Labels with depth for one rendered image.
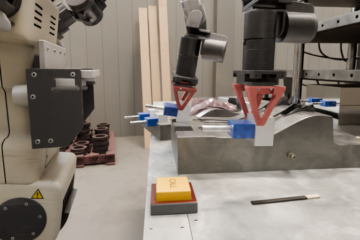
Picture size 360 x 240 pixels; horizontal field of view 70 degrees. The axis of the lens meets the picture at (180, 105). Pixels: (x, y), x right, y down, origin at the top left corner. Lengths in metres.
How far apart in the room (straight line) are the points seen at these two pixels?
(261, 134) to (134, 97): 3.60
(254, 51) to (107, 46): 3.61
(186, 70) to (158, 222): 0.41
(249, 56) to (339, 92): 0.96
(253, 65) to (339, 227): 0.29
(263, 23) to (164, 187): 0.33
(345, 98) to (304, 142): 0.75
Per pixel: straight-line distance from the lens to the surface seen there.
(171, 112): 0.75
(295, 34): 0.52
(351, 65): 2.37
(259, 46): 0.48
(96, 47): 4.02
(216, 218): 0.47
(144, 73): 3.59
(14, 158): 0.64
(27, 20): 0.59
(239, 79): 0.50
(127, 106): 4.04
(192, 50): 0.71
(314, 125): 0.70
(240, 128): 0.49
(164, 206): 0.46
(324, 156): 0.73
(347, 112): 1.44
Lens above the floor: 1.04
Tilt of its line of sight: 8 degrees down
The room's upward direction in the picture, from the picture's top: straight up
